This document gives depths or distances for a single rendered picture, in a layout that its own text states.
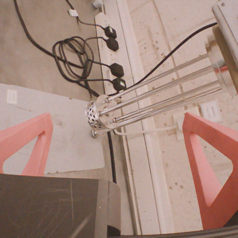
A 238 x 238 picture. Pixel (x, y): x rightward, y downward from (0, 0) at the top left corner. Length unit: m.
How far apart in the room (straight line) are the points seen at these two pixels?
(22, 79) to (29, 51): 0.09
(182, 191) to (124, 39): 0.59
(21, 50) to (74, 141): 0.27
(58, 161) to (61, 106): 0.14
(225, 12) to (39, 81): 0.43
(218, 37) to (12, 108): 0.39
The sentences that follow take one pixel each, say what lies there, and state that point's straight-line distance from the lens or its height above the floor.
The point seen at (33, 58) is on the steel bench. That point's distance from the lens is 0.53.
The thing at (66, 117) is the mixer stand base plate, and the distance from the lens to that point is 0.50.
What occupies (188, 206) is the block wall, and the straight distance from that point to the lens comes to 0.62.
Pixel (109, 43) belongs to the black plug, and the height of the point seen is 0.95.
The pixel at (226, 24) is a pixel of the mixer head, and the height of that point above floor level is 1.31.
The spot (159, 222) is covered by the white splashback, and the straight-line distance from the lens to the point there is 0.63.
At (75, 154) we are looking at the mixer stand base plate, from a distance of 0.49.
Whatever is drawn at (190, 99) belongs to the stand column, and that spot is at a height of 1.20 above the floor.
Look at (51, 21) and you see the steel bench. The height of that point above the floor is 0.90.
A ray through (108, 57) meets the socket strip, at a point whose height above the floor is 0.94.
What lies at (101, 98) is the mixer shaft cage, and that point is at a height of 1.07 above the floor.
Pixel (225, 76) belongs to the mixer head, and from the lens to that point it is 0.24.
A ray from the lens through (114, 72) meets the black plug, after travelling 0.66.
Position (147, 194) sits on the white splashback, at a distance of 0.62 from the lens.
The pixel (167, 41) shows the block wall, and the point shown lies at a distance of 0.71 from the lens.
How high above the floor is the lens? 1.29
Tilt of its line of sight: 37 degrees down
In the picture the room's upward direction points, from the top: 70 degrees clockwise
